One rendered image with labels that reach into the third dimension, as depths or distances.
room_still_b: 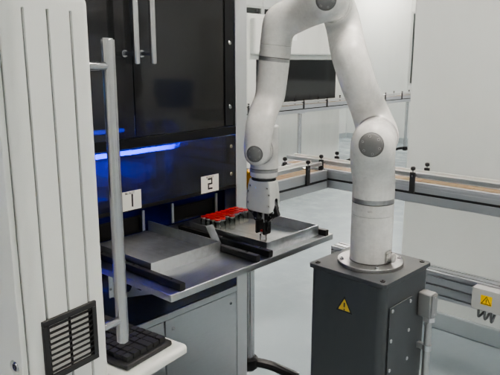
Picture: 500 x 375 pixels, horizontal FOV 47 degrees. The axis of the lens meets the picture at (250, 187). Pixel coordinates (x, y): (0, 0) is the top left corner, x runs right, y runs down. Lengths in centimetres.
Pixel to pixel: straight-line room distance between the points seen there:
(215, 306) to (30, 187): 130
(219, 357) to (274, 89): 109
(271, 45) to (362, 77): 27
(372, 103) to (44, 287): 102
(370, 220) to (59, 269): 91
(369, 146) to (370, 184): 13
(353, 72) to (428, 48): 160
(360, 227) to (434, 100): 160
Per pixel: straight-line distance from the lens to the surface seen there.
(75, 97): 104
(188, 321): 211
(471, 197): 248
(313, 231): 189
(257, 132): 162
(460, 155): 313
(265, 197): 172
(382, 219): 166
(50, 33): 101
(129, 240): 188
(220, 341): 226
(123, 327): 122
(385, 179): 162
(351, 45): 162
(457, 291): 264
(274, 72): 167
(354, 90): 162
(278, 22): 166
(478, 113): 308
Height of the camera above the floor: 144
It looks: 12 degrees down
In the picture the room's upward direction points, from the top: straight up
